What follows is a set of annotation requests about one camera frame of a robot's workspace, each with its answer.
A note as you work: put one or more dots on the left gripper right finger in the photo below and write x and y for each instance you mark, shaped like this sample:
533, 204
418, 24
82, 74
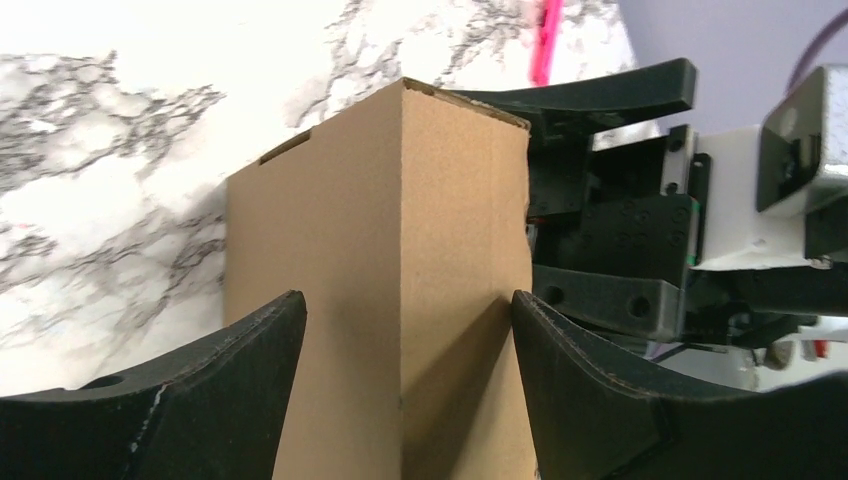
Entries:
598, 411

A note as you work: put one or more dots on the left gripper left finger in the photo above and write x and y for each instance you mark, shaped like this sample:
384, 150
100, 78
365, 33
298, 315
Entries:
211, 409

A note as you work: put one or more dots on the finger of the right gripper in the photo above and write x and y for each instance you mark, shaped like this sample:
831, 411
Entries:
643, 308
599, 104

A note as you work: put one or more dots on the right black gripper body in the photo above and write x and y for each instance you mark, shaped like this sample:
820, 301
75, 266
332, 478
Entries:
635, 211

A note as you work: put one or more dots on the brown cardboard box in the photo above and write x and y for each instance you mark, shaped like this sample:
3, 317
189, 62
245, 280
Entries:
402, 221

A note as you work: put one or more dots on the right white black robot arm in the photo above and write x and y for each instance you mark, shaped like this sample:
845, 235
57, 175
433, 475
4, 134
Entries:
744, 308

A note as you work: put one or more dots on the pink marker pen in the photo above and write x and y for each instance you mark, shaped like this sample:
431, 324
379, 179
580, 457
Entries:
547, 32

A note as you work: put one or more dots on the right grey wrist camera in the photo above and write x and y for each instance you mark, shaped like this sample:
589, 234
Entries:
778, 190

